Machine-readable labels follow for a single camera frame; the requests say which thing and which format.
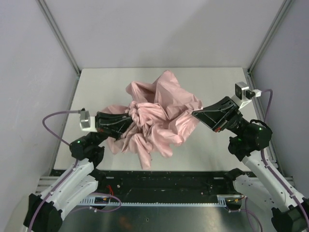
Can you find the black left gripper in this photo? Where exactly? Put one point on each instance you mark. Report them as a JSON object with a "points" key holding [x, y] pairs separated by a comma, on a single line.
{"points": [[99, 123]]}

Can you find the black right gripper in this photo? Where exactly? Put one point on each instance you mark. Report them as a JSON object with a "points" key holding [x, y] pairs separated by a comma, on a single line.
{"points": [[230, 115]]}

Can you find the pink umbrella with black lining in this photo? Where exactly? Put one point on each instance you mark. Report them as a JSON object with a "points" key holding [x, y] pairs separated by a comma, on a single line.
{"points": [[161, 114]]}

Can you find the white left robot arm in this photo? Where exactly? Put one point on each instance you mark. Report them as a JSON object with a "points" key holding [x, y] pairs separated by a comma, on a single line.
{"points": [[47, 210]]}

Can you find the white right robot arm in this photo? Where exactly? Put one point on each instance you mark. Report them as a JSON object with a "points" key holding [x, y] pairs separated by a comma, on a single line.
{"points": [[271, 191]]}

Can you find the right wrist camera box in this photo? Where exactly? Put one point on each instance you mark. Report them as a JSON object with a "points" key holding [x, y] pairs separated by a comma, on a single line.
{"points": [[244, 95]]}

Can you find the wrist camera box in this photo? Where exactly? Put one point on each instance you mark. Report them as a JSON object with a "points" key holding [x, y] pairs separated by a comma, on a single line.
{"points": [[244, 95], [87, 122]]}

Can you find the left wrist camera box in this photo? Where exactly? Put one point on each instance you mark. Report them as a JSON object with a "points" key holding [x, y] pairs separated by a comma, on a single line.
{"points": [[87, 122]]}

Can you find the black mounting base plate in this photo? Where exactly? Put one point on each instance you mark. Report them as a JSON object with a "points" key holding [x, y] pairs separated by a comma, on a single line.
{"points": [[162, 184]]}

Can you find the white slotted cable duct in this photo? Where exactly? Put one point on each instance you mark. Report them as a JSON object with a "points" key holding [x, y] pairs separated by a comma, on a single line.
{"points": [[203, 201]]}

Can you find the aluminium frame post right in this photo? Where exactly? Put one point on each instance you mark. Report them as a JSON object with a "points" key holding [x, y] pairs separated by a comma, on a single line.
{"points": [[276, 23]]}

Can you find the aluminium frame post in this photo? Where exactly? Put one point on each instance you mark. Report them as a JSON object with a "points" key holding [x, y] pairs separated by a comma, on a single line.
{"points": [[58, 35], [276, 23]]}

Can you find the aluminium frame post left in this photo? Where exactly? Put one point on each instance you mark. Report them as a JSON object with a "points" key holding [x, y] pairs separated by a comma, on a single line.
{"points": [[58, 35]]}

